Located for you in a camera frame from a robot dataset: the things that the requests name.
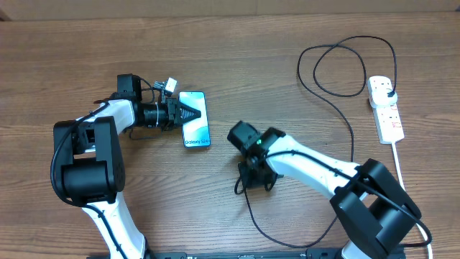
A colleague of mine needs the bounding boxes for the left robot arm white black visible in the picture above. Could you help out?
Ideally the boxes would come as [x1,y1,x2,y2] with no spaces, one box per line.
[50,73,204,258]

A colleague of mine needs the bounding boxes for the white power strip cord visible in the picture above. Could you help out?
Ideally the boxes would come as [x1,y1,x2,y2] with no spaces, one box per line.
[390,142,433,259]

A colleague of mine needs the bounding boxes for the white power strip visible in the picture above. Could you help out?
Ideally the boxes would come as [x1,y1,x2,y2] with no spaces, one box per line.
[367,76,405,144]

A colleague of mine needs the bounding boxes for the black USB charging cable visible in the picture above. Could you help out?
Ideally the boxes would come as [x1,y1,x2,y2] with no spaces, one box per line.
[242,35,398,250]

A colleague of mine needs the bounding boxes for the white charger plug adapter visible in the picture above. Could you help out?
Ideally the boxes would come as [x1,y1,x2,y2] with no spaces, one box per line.
[369,88,398,109]

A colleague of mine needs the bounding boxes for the Galaxy smartphone with teal screen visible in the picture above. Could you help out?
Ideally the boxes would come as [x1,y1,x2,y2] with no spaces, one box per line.
[179,91,211,148]

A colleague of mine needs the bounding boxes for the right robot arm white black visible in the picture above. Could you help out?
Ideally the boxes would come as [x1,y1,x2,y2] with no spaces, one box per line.
[227,121,421,258]

